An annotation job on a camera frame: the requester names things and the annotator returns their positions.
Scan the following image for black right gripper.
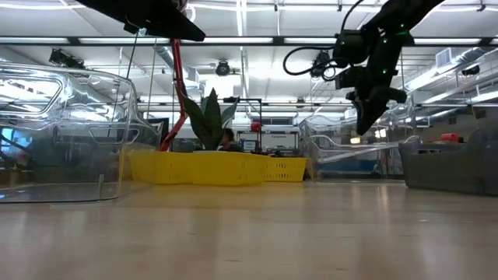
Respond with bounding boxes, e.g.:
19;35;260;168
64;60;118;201
345;32;415;136

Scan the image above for clear plastic basket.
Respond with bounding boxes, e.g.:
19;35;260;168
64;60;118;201
298;111;422;183
0;61;163;204

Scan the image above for gray plastic basket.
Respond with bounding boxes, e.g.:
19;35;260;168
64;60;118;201
398;128;498;197

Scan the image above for white sign board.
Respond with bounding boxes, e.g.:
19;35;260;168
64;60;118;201
237;131;300;154

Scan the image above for white ceiling vent unit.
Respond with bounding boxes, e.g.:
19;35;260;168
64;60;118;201
435;47;455;70

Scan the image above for person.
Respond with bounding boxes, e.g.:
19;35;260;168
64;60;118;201
218;128;244;153

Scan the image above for round black ceiling fixture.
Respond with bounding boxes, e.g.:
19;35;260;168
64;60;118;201
214;59;232;78

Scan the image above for green leafy plant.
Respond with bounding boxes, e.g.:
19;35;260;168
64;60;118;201
181;87;240;152

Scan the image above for red metal pole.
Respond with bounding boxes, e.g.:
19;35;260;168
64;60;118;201
158;37;189;152

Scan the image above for black ceiling track lights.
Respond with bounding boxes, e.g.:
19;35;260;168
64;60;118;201
47;47;86;71

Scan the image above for blue-lit monitor screen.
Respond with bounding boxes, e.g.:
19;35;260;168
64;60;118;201
0;128;33;151

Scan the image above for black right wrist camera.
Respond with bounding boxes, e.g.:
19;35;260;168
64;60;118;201
335;65;367;90

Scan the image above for black ceiling camera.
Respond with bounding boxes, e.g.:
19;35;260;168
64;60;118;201
310;50;332;82

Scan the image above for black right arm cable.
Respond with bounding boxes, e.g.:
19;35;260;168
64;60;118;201
282;45;340;82

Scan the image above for black metal frame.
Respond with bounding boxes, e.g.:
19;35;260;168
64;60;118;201
223;96;265;155

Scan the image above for silver ceiling duct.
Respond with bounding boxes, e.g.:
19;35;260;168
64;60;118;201
153;45;177;74

